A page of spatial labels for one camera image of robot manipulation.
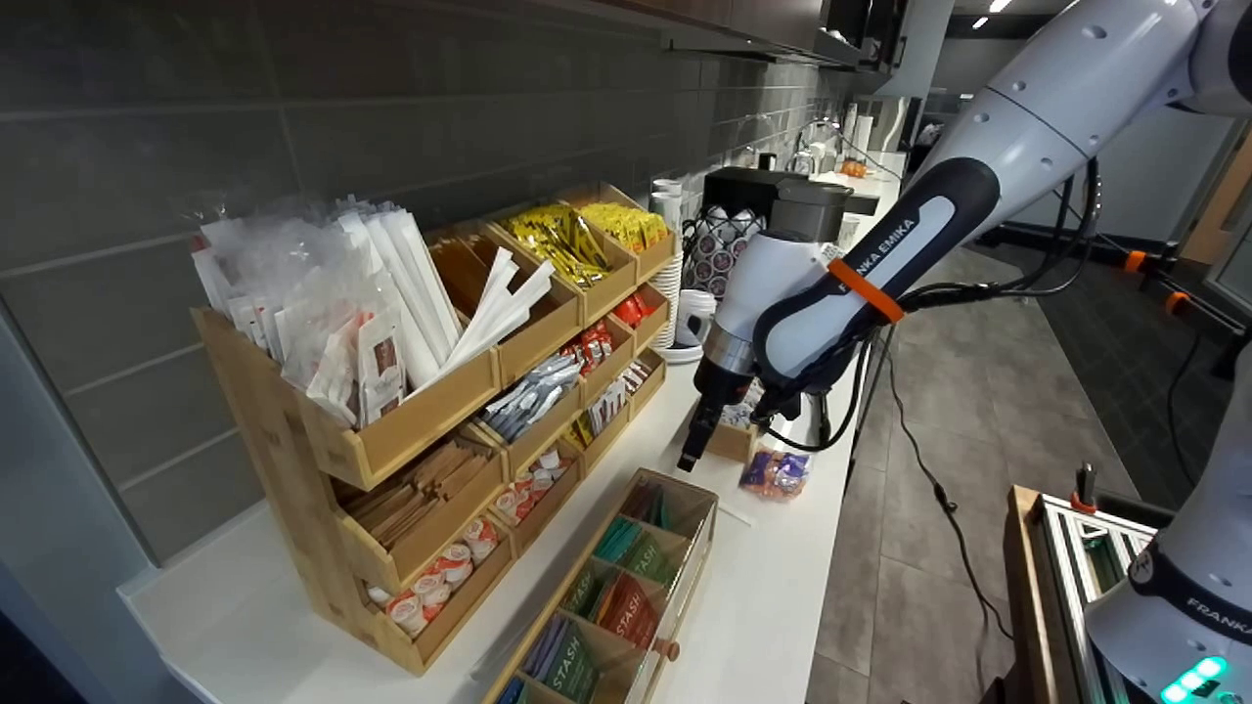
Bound black cable on floor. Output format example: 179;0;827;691
881;362;1019;649

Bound silver packets pile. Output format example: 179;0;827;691
479;349;586;444

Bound tiered wooden organizer shelf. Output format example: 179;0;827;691
191;178;685;679

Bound small wooden box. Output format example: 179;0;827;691
704;418;763;469

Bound yellow condiment packets pile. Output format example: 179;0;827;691
505;198;611;292
570;194;672;260

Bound orange strap on arm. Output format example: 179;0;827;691
827;254;907;327

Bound black coffee machine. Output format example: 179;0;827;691
701;163;858;251

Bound clear plastic cutlery bags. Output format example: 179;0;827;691
191;193;448;425

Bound bunch of white wrapped straws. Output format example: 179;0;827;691
369;198;558;383

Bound blue snack packet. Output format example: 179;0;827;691
737;444;814;503

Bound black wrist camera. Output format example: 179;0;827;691
746;366;839;453

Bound brown stir sticks pile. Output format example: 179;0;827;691
341;438;505;554

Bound red ketchup packets pile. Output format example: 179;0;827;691
611;289;658;332

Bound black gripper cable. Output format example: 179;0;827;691
761;289;917;458

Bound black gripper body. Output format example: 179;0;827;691
694;356;761;421

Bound wooden tea box clear lid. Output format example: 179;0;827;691
480;466;725;704

